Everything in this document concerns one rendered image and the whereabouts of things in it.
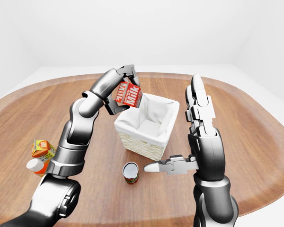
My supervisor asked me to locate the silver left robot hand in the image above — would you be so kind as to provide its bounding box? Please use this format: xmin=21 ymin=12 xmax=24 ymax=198
xmin=89 ymin=64 xmax=141 ymax=116

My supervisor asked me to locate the red tin can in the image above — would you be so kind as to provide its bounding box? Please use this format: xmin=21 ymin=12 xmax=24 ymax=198
xmin=122 ymin=162 xmax=140 ymax=185

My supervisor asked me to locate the orange bottle with white cap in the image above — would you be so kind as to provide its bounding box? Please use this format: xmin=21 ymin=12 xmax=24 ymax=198
xmin=26 ymin=158 xmax=50 ymax=177

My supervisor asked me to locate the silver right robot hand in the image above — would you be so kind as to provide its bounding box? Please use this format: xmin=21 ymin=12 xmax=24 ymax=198
xmin=142 ymin=73 xmax=226 ymax=183

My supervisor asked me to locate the wicker basket with white liner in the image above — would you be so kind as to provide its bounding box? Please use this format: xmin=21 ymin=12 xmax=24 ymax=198
xmin=114 ymin=93 xmax=180 ymax=161

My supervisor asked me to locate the red milk carton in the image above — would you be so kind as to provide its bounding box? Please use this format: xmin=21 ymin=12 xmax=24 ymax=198
xmin=112 ymin=81 xmax=143 ymax=109

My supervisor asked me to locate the orange juice carton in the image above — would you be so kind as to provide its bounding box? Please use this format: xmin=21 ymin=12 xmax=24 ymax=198
xmin=31 ymin=139 xmax=56 ymax=164

